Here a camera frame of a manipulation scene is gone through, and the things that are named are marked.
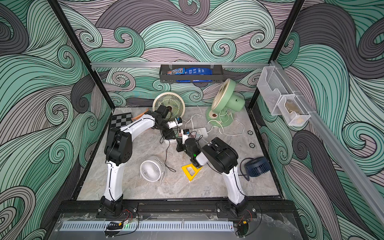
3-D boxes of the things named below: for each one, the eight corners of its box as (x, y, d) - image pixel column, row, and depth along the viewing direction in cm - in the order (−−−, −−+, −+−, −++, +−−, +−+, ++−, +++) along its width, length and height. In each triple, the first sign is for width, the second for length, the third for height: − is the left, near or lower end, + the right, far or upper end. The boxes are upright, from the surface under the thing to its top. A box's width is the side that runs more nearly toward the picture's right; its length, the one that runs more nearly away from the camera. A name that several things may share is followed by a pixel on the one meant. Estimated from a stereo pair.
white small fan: (142, 183, 84) (136, 175, 74) (146, 165, 91) (140, 156, 81) (163, 183, 84) (160, 175, 74) (165, 165, 91) (162, 156, 81)
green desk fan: (213, 131, 107) (221, 97, 82) (205, 117, 116) (209, 83, 91) (237, 124, 112) (251, 89, 87) (227, 111, 121) (237, 76, 96)
